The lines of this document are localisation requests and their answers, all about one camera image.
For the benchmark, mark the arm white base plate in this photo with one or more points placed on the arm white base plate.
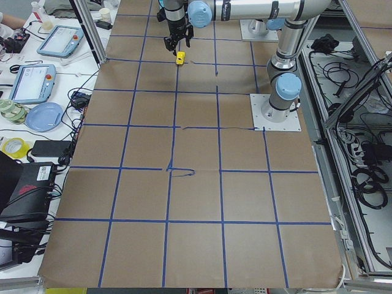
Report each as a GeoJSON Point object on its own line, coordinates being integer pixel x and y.
{"type": "Point", "coordinates": [266, 118]}
{"type": "Point", "coordinates": [257, 31]}

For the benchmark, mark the lower blue teach pendant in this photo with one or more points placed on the lower blue teach pendant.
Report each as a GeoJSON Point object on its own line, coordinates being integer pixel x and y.
{"type": "Point", "coordinates": [33, 84]}

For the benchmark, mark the light blue plate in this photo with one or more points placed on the light blue plate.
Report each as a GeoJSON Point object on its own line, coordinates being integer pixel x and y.
{"type": "Point", "coordinates": [44, 117]}

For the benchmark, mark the yellow toy beetle car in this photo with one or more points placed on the yellow toy beetle car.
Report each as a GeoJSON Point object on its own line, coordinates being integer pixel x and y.
{"type": "Point", "coordinates": [180, 58]}

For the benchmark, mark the upper blue teach pendant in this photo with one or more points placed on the upper blue teach pendant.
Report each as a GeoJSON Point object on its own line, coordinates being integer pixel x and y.
{"type": "Point", "coordinates": [61, 42]}

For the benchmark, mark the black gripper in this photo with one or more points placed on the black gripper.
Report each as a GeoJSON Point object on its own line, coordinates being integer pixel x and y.
{"type": "Point", "coordinates": [177, 27]}

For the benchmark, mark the yellow tape roll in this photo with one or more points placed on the yellow tape roll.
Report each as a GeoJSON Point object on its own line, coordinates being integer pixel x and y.
{"type": "Point", "coordinates": [16, 148]}

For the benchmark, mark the black electronics box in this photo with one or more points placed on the black electronics box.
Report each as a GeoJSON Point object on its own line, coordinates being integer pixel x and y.
{"type": "Point", "coordinates": [25, 189]}

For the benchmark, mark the blue teach pendant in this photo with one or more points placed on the blue teach pendant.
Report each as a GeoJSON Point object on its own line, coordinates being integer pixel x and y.
{"type": "Point", "coordinates": [61, 42]}
{"type": "Point", "coordinates": [33, 84]}

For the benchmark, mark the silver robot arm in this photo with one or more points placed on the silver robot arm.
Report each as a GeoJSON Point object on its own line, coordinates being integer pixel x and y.
{"type": "Point", "coordinates": [183, 16]}
{"type": "Point", "coordinates": [285, 85]}

